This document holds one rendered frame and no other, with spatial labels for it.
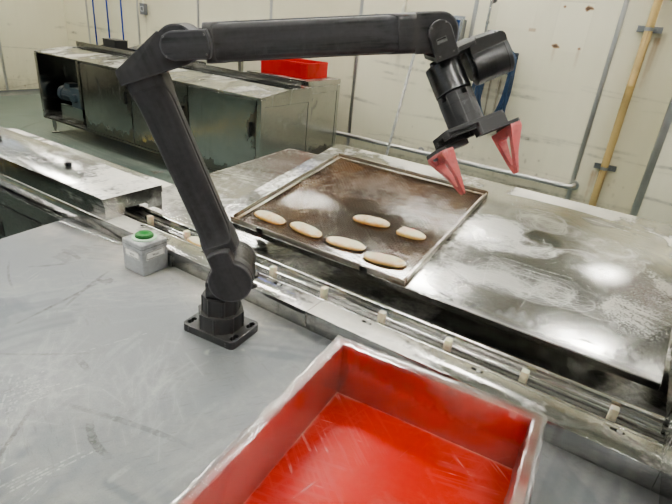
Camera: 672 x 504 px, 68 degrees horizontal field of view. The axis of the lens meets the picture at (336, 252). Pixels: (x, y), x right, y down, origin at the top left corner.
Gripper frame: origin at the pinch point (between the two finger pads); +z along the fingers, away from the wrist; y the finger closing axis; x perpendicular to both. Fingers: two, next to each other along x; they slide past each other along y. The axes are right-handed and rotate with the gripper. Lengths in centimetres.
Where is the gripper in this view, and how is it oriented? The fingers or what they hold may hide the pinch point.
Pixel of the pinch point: (487, 178)
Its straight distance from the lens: 84.4
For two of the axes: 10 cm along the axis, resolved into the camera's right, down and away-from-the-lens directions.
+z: 3.7, 9.3, 0.0
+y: -9.2, 3.7, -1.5
